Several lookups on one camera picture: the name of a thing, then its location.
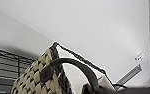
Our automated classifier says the grey ceiling light bar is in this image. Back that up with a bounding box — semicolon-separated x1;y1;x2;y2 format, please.
116;64;143;86

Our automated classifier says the small white ceiling fixture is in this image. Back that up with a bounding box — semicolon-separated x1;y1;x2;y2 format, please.
134;52;145;62

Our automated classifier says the black wire shelf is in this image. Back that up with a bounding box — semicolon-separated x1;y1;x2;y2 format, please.
0;45;37;94

